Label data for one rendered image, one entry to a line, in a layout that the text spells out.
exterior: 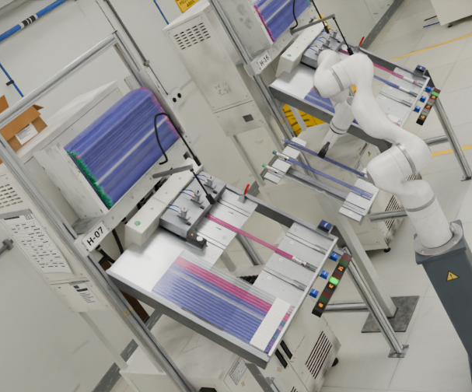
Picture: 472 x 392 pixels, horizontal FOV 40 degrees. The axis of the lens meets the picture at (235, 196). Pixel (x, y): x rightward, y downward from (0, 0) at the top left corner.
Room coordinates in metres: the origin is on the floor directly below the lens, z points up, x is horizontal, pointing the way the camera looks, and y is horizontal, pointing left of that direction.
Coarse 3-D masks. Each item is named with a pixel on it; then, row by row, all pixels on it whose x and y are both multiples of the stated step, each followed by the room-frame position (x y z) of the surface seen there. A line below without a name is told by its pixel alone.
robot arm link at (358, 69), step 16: (336, 64) 2.29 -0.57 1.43; (352, 64) 2.24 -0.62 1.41; (368, 64) 2.22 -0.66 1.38; (352, 80) 2.24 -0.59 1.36; (368, 80) 2.19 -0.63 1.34; (368, 96) 2.17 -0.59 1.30; (352, 112) 2.19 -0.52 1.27; (368, 112) 2.14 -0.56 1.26; (384, 112) 2.15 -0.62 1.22; (368, 128) 2.13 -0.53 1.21; (384, 128) 2.09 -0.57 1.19; (400, 128) 2.07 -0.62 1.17; (400, 144) 2.05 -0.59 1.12; (416, 144) 2.01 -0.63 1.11; (416, 160) 1.99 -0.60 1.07
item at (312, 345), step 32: (160, 320) 2.84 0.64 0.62; (320, 320) 2.63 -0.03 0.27; (192, 352) 2.43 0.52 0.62; (224, 352) 2.30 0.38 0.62; (288, 352) 2.43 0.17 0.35; (320, 352) 2.55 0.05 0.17; (160, 384) 2.46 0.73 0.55; (192, 384) 2.30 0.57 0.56; (224, 384) 2.17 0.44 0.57; (256, 384) 2.26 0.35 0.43; (288, 384) 2.36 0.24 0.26; (320, 384) 2.47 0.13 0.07
